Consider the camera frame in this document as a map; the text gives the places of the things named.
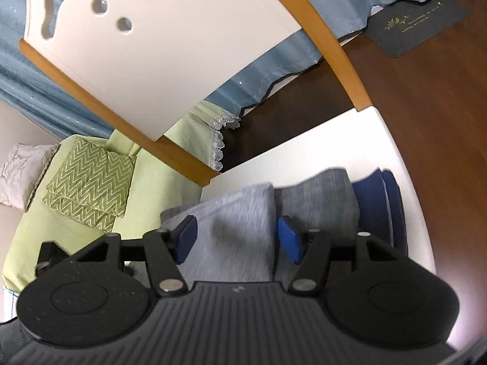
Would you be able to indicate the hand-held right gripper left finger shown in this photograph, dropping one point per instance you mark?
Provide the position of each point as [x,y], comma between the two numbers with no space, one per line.
[187,235]

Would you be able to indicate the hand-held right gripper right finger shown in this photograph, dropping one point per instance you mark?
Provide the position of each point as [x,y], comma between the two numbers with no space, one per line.
[291,237]

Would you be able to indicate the sofa with green cover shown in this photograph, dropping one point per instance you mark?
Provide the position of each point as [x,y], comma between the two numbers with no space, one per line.
[76,243]

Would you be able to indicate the dark grey folded garment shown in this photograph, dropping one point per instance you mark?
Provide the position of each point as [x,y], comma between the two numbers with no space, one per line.
[323,201]

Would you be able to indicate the blue folded garment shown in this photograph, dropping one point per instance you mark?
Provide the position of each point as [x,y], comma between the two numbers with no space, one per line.
[369,205]

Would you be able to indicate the white cushion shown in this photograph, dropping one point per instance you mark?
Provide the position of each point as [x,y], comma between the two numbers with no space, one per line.
[23,175]

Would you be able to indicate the green chevron cushion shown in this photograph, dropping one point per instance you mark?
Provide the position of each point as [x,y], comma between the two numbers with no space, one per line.
[87,175]

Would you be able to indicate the navy folded garment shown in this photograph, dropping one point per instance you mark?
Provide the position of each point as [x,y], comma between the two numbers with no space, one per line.
[397,216]

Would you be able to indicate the blue starred curtain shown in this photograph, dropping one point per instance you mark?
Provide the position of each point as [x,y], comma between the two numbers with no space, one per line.
[266,72]

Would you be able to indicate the white chair with wooden trim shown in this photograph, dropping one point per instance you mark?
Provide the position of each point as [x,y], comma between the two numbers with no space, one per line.
[152,45]

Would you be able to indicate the dark grey floor mat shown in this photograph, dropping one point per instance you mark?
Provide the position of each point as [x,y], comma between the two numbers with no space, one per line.
[414,22]

